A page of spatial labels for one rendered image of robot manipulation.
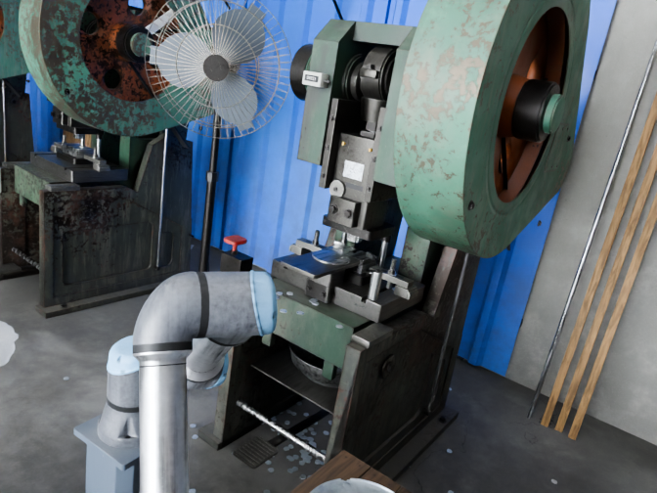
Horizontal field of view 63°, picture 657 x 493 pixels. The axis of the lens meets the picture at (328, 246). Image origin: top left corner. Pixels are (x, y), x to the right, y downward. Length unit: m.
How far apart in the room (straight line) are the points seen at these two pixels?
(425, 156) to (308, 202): 2.15
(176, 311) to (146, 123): 1.90
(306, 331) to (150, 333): 0.86
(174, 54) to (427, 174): 1.36
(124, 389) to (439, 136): 0.89
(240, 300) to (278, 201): 2.57
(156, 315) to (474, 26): 0.83
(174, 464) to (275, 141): 2.77
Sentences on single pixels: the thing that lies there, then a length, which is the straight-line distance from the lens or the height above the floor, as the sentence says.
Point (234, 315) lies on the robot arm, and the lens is 0.92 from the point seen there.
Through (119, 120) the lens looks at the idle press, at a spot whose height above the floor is 0.99.
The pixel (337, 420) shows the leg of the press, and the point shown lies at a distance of 1.66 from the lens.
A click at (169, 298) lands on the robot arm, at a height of 0.95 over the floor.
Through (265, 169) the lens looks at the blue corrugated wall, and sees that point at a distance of 3.56.
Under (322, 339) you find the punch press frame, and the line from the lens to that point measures 1.67.
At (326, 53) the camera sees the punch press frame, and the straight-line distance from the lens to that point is 1.70.
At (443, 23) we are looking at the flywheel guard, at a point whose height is 1.47.
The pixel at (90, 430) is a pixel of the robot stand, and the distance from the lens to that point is 1.45.
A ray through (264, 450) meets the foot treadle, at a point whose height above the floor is 0.16.
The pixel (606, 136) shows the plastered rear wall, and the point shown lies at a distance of 2.67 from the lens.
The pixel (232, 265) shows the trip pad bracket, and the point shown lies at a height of 0.67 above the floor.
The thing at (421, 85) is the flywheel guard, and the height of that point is 1.34.
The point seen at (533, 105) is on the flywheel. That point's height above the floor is 1.34.
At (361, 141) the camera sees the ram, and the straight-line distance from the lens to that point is 1.66.
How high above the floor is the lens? 1.33
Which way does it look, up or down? 17 degrees down
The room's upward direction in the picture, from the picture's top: 10 degrees clockwise
